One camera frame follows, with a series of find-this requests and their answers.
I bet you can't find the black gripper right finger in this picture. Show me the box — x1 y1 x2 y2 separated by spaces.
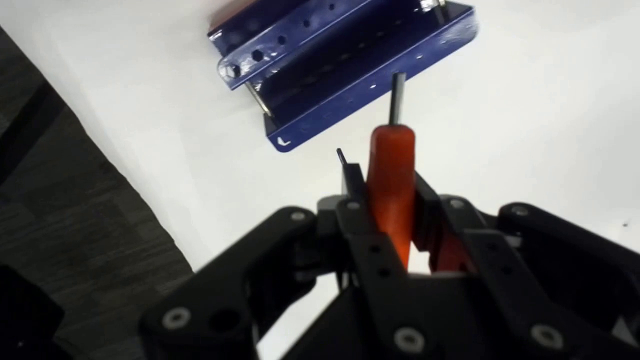
412 173 640 360

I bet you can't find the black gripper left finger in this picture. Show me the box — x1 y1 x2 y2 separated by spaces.
138 146 430 360

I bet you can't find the orange handled metal tool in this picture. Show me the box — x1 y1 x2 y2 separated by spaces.
365 70 480 276

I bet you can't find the blue metal tool rack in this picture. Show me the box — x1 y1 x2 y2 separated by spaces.
205 0 480 156

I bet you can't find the large white paper sheet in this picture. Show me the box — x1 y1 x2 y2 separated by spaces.
0 0 640 360

